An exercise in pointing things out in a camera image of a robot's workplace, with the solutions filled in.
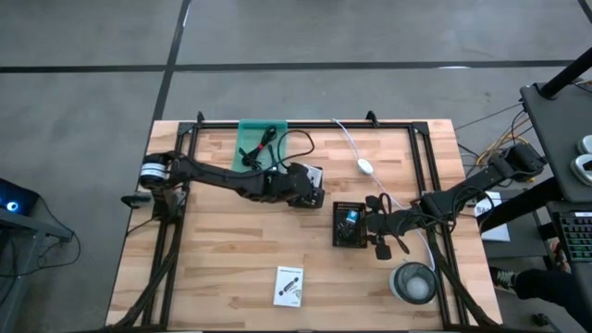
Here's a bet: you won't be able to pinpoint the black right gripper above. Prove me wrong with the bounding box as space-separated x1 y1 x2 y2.
364 195 411 262

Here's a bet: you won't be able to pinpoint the white box with black print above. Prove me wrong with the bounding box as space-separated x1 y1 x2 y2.
272 265 304 308
306 165 324 189

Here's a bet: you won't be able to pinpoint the black cable bundle red tie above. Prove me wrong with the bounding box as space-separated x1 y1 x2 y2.
238 125 278 171

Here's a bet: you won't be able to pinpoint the green translucent plastic bin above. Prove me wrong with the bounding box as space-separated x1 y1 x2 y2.
230 117 290 175

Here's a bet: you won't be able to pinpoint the black slotted plastic basket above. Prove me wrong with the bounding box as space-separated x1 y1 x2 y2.
331 201 370 250
295 165 327 210

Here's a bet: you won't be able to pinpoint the white paper sheet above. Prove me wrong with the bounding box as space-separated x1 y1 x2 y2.
474 191 512 242

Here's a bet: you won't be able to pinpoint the person's shoe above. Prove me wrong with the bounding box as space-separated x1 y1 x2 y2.
488 266 518 293

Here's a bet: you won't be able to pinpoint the person's leg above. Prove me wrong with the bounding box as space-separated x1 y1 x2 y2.
513 266 592 325

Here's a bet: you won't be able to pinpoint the black side desk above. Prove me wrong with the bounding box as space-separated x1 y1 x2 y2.
520 80 592 204

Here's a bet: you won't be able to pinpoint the black keyboard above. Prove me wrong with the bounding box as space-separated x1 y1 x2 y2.
557 210 592 263

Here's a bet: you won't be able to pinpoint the black slanted pole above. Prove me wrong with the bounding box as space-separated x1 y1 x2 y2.
538 45 592 99

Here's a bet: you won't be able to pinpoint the grey metal stand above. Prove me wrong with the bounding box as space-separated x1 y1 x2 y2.
0 207 82 333

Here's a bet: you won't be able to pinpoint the black device with blue light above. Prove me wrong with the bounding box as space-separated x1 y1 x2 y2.
0 178 41 218

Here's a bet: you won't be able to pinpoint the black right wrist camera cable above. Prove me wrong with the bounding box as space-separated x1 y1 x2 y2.
378 192 412 254

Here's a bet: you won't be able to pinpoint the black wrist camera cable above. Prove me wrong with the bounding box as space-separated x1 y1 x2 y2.
378 192 412 254
276 129 316 168

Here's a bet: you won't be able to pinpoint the black left wrist camera cable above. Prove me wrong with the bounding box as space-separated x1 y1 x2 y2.
276 129 316 168

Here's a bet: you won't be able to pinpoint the white cable with oval puck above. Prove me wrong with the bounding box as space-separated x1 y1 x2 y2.
330 117 438 272

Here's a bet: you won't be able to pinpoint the black aluminium table frame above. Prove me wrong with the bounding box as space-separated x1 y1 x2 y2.
108 110 503 333

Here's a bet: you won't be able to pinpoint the yellow and black floor cables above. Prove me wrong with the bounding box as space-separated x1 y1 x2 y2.
455 104 533 168

